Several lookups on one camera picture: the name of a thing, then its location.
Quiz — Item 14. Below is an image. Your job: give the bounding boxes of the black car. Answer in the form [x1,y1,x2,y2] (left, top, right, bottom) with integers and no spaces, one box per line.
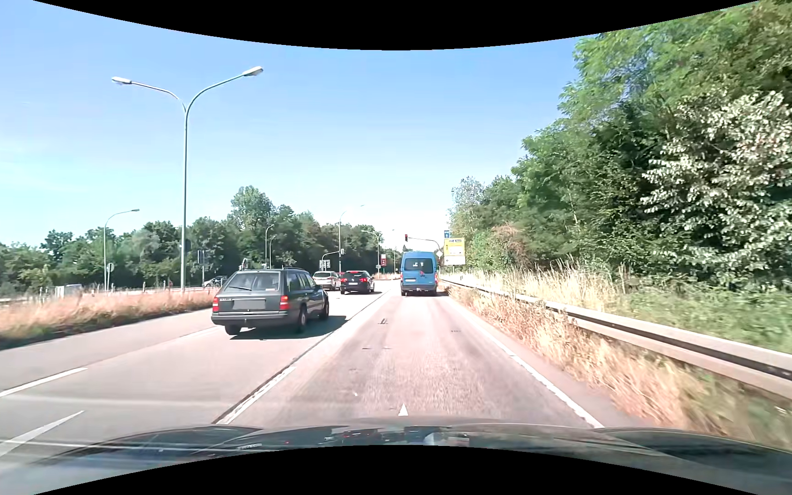
[340,270,375,295]

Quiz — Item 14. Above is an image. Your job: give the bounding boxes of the metal guard rail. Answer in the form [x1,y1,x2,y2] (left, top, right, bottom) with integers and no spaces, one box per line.
[441,276,792,413]

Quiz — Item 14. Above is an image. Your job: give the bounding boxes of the row of trees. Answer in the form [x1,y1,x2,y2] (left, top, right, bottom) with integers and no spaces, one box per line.
[448,0,792,293]

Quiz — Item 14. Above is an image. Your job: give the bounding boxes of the wood of trees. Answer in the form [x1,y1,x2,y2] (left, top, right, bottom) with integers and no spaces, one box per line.
[0,186,402,298]

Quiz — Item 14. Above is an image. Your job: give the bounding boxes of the car's own bonnet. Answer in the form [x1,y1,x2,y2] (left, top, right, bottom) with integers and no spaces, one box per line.
[37,417,792,490]

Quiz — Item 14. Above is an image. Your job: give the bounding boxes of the road markings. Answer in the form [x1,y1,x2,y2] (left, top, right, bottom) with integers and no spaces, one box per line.
[0,292,605,479]

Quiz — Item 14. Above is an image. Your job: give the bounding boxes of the dry grass verge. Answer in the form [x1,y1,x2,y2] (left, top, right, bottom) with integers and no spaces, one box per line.
[441,264,792,462]

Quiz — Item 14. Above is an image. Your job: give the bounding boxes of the grey estate car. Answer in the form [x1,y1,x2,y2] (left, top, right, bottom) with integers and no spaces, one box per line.
[210,268,330,336]

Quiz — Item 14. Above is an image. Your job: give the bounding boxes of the dry grass median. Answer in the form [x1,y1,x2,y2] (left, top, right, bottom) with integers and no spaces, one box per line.
[0,287,220,356]

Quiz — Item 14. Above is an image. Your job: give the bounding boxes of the blue van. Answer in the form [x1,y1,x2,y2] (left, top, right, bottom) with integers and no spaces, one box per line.
[399,251,440,297]

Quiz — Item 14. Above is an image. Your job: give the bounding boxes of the grey asphalt road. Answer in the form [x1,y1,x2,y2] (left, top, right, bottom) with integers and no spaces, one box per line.
[0,278,644,482]

